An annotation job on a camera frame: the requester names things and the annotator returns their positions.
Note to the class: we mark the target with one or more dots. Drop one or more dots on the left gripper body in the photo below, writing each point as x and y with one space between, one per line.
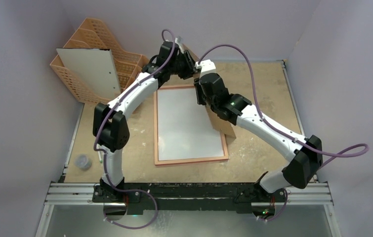
183 65

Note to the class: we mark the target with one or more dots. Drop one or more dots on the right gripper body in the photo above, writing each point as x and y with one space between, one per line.
201 93

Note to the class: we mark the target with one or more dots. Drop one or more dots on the brown cardboard backing board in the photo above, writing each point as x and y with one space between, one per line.
218 124

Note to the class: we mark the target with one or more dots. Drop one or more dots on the pink picture frame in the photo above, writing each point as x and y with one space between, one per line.
189 126

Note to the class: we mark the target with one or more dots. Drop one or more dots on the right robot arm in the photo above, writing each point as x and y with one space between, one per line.
303 162

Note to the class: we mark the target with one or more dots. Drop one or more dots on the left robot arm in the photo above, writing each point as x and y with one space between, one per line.
110 126

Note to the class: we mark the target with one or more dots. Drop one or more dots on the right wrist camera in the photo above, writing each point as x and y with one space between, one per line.
205 67

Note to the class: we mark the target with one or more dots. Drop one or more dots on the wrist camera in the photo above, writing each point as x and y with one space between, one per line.
179 42
205 67

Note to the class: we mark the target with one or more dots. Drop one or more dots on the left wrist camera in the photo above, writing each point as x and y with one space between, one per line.
179 42

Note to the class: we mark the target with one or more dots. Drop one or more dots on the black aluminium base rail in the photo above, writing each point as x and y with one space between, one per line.
243 198

